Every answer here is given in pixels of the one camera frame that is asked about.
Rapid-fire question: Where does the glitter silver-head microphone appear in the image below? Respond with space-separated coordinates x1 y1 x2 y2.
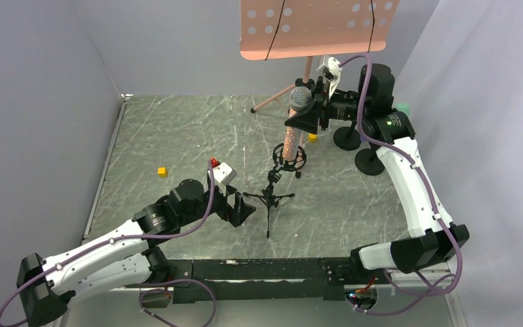
282 86 313 161

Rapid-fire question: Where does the black shock-mount tripod stand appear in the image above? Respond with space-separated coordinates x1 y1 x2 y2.
244 143 307 238

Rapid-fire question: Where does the black round-base mic stand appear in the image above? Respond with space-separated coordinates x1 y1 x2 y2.
333 126 362 151
355 149 385 176

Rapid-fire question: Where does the mint green microphone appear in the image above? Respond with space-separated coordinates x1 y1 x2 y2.
395 103 411 116

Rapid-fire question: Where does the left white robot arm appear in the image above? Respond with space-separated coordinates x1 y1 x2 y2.
17 179 256 326

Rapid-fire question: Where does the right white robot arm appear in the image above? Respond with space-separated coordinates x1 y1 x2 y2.
285 63 470 273

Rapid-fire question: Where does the pink music stand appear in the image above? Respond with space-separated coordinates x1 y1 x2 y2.
240 1 398 153

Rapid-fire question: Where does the yellow cube left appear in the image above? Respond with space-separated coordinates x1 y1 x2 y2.
157 167 168 178

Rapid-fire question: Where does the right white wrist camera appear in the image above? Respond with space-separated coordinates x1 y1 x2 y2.
316 54 342 99

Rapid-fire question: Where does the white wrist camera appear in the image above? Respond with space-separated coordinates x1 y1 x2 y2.
316 54 342 99
210 157 237 187

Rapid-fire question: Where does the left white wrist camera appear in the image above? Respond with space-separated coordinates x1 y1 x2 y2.
210 157 237 187

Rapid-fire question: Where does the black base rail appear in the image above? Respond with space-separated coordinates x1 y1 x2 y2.
126 255 380 305

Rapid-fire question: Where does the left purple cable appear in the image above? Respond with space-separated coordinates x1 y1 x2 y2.
0 160 217 327

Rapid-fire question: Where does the purple cable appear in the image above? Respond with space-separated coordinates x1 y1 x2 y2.
338 53 464 317
0 160 217 327

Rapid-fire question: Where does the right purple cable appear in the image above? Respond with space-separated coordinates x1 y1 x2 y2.
338 53 464 317

